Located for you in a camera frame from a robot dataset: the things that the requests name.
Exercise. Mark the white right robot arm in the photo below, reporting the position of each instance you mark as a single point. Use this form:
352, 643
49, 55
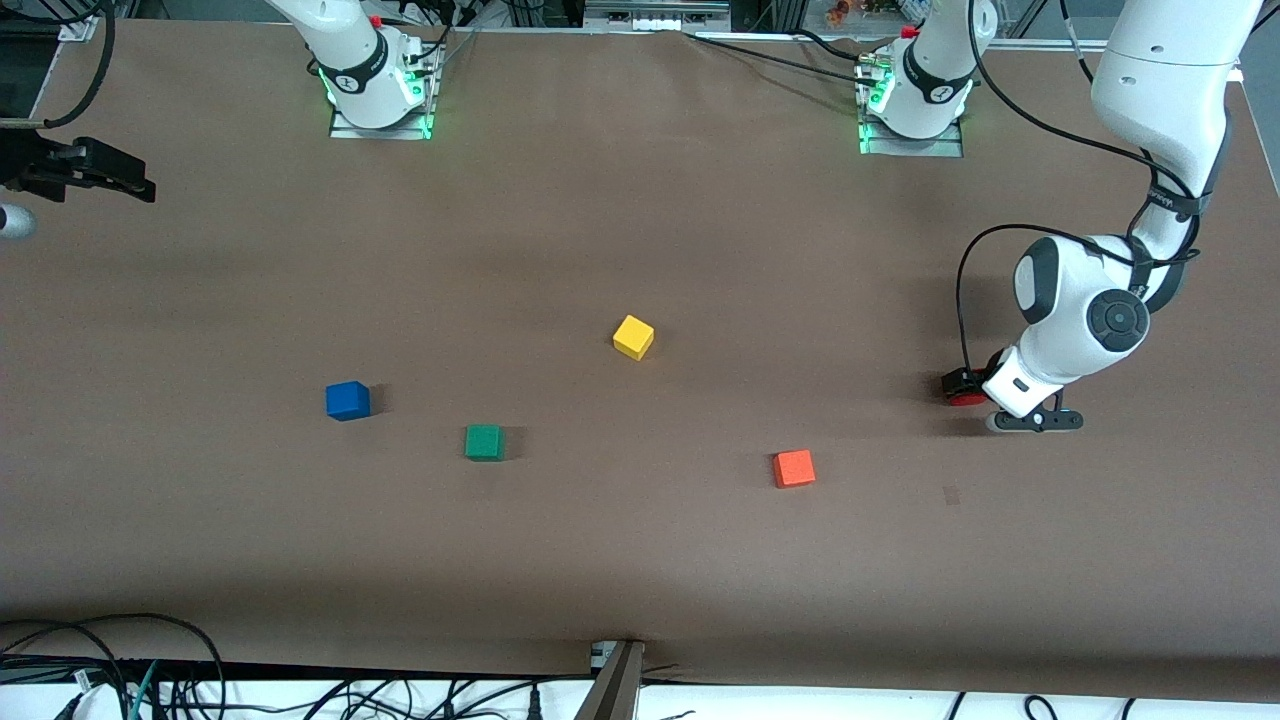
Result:
350, 50

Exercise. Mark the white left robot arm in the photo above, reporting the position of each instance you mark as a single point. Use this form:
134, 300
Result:
1160, 90

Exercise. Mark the grey metal camera bracket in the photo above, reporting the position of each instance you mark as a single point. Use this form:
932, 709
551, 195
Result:
615, 690

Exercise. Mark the green wooden block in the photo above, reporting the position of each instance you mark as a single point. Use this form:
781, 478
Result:
484, 441

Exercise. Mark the yellow wooden block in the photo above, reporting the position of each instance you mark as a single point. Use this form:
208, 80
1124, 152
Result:
633, 336

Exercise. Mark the red wooden block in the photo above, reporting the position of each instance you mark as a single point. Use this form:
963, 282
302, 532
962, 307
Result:
968, 400

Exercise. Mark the aluminium table rail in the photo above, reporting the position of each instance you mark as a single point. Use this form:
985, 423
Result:
1040, 42

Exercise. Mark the orange wooden block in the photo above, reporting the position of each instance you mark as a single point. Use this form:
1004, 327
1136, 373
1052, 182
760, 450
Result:
794, 468

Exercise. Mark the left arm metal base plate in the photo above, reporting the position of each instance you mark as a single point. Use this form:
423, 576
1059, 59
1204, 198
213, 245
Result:
915, 148

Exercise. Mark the blue wooden block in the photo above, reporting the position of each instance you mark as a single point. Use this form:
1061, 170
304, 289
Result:
347, 401

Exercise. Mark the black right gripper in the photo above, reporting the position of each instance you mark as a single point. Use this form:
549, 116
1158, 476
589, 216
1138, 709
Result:
30, 163

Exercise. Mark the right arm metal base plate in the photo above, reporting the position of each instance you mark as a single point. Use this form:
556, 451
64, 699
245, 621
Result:
380, 133

